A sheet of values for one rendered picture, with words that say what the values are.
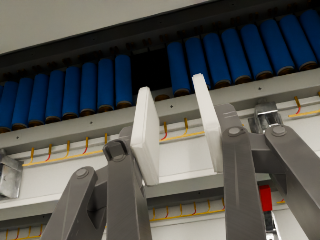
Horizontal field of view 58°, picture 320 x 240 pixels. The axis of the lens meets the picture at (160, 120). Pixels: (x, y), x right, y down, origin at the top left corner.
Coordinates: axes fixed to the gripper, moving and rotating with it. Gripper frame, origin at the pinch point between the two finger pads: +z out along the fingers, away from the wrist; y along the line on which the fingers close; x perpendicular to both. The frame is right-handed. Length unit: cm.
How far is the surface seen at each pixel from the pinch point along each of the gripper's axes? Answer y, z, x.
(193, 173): -0.3, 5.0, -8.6
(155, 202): -7.5, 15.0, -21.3
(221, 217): 1.3, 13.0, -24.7
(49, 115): -14.1, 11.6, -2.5
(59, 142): -13.3, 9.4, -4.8
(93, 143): -9.7, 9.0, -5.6
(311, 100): 11.6, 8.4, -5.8
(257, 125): 6.1, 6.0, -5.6
